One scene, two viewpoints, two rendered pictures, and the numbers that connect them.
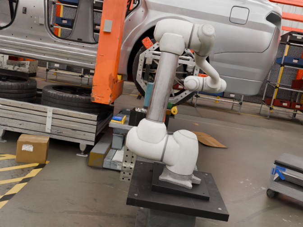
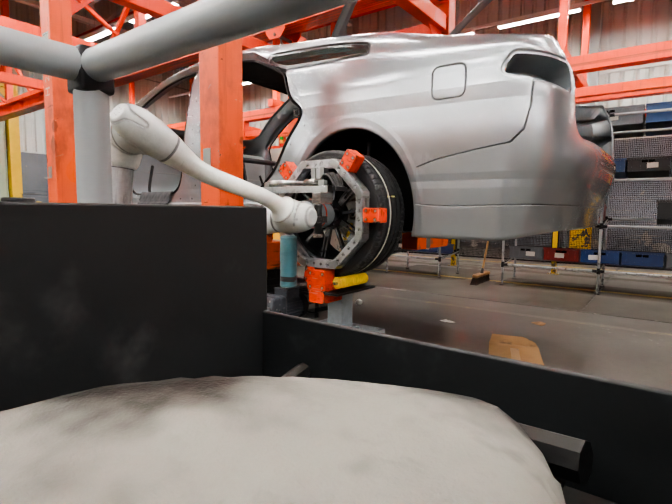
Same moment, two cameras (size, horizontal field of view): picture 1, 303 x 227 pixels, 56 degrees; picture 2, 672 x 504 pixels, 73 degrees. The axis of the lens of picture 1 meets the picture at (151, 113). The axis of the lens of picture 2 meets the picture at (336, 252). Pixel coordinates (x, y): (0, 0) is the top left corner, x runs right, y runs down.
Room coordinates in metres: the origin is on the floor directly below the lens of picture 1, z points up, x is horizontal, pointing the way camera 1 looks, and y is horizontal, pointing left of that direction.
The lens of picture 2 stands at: (0.77, -1.51, 0.87)
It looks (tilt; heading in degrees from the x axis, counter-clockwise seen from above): 5 degrees down; 36
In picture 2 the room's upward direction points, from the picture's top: 1 degrees clockwise
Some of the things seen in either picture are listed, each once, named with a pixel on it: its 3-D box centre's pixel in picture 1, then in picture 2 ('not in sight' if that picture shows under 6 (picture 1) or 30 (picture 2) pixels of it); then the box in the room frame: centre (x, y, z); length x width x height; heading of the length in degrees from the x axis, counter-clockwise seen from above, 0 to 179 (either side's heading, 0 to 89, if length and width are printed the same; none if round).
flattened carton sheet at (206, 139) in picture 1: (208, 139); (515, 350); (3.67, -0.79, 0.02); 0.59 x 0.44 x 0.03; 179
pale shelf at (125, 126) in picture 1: (139, 126); not in sight; (2.10, 0.08, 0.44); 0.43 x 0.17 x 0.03; 89
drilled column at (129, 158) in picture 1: (130, 154); not in sight; (2.10, 0.11, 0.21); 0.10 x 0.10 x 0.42; 89
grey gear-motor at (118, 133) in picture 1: (125, 127); (285, 317); (2.68, 0.23, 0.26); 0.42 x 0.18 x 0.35; 179
